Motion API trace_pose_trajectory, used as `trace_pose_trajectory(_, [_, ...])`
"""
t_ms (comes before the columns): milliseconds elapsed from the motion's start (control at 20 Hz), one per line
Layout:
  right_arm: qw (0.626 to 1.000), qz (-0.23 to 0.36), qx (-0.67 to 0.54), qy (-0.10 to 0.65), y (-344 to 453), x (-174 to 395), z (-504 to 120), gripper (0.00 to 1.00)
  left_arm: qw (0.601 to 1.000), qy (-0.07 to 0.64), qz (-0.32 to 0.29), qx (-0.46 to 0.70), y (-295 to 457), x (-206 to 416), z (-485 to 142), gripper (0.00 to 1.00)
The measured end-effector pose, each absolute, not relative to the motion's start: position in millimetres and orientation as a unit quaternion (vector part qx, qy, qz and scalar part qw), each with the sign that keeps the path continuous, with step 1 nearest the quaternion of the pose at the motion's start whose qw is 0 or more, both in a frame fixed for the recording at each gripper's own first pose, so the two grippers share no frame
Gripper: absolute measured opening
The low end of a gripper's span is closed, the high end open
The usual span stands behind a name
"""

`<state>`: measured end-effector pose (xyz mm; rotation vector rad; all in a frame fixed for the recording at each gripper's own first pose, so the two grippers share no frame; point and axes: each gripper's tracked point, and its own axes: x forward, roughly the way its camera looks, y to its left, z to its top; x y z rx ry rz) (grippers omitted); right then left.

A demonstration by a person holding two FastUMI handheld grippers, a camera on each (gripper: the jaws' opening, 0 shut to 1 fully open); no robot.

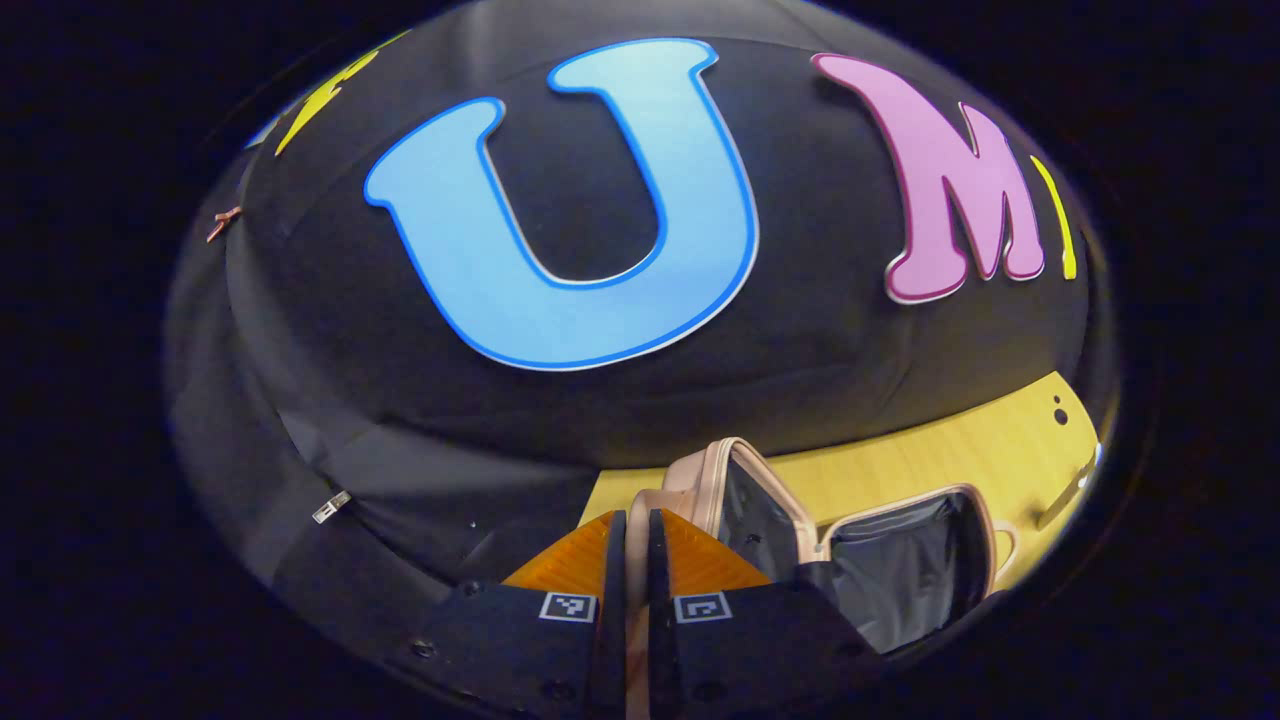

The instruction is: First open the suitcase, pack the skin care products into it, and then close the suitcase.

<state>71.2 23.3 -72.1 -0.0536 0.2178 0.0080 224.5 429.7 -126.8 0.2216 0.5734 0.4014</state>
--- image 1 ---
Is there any black backdrop cloth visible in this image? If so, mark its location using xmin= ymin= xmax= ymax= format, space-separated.
xmin=165 ymin=0 xmax=1116 ymax=691

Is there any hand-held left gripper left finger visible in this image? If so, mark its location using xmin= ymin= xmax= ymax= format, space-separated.
xmin=412 ymin=510 xmax=629 ymax=720

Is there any pink suitcase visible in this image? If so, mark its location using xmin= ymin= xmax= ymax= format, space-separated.
xmin=625 ymin=437 xmax=1018 ymax=720

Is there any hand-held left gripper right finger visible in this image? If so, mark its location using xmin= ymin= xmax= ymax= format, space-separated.
xmin=645 ymin=508 xmax=881 ymax=720

